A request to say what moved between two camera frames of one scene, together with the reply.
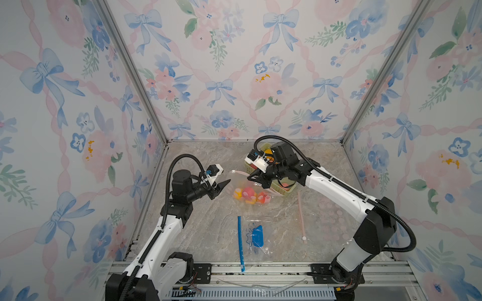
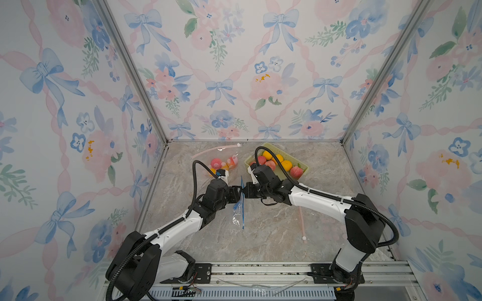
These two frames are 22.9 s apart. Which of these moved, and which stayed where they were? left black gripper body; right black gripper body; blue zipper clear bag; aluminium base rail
Moved: blue zipper clear bag; right black gripper body; left black gripper body
Stayed: aluminium base rail
